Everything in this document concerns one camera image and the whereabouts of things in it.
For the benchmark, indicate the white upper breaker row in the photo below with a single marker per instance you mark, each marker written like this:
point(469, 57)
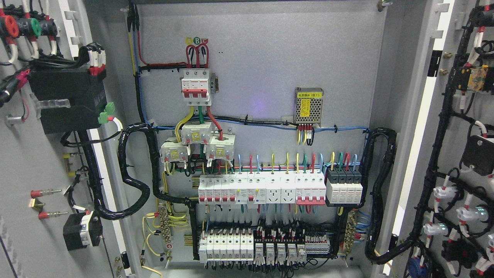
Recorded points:
point(232, 189)

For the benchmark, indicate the white breaker row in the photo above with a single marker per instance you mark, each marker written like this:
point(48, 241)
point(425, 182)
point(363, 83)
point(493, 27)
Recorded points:
point(227, 245)
point(232, 189)

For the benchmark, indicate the white din rail sockets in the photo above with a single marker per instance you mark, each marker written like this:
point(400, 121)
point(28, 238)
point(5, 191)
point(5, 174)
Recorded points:
point(280, 188)

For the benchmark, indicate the white lower breaker row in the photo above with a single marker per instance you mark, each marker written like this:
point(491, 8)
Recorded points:
point(227, 245)

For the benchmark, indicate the metal mesh power supply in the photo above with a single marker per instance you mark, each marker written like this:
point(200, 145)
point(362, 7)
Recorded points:
point(308, 105)

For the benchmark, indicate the white rotary selector switch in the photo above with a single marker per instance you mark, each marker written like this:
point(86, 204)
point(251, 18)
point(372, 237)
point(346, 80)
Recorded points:
point(82, 229)

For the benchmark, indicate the red handled circuit breaker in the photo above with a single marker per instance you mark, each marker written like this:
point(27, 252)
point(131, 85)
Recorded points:
point(310, 189)

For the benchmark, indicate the black white surge protector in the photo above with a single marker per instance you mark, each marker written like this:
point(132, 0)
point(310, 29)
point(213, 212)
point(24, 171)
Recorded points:
point(343, 188)

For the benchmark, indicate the white red main breaker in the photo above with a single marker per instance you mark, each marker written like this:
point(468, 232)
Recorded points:
point(198, 84)

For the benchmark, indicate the black digital power meter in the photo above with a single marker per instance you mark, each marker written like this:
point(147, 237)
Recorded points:
point(68, 99)

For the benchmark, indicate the grey cabinet door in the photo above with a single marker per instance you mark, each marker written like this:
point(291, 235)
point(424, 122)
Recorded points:
point(432, 190)
point(32, 160)

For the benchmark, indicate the row of small relays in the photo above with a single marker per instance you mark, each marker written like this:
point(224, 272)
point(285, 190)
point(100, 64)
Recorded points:
point(279, 254)

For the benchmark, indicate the white current transformers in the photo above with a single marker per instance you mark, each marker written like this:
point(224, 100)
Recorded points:
point(194, 137)

